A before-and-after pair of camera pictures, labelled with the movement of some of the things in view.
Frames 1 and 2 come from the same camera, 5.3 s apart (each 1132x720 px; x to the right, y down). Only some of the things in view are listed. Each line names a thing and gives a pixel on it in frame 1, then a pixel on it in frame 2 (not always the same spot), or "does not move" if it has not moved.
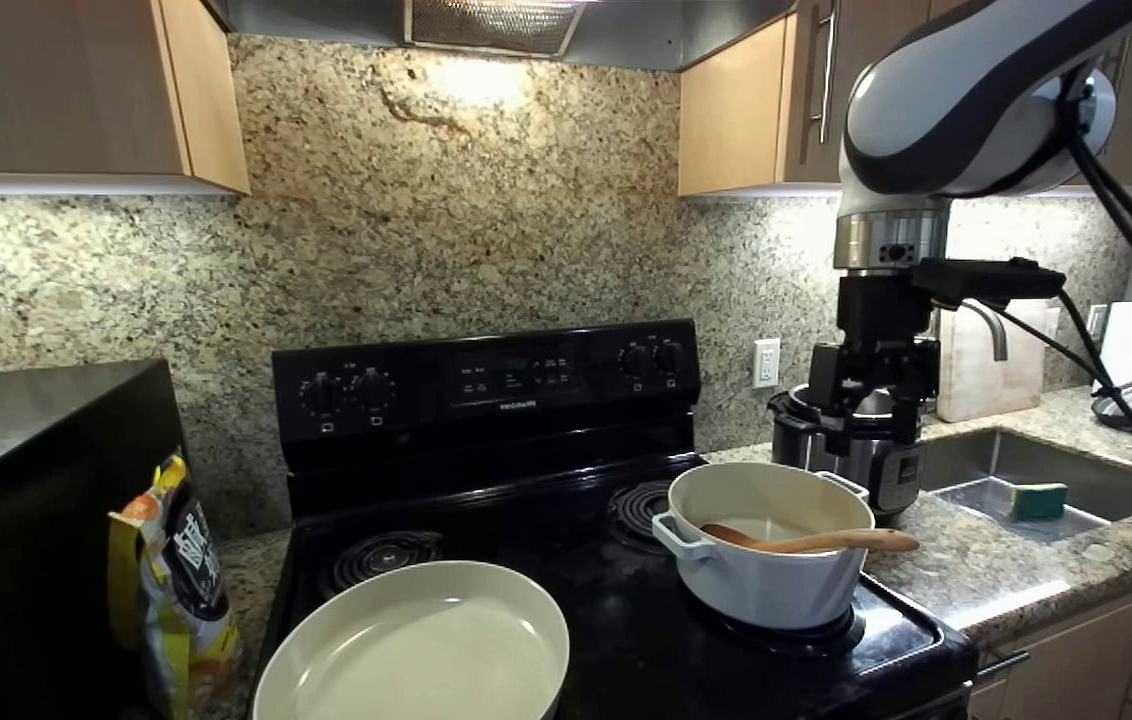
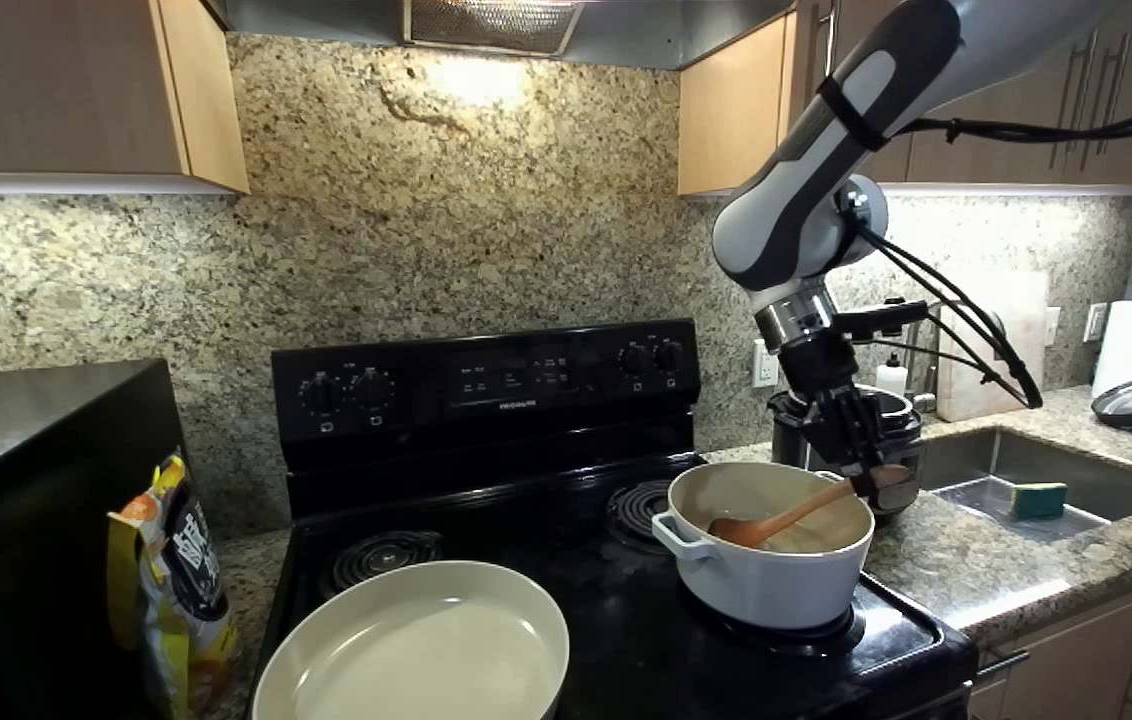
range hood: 645,31 does not move
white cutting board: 970,378 does not move
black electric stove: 548,453 does not move
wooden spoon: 815,542 -> 766,527
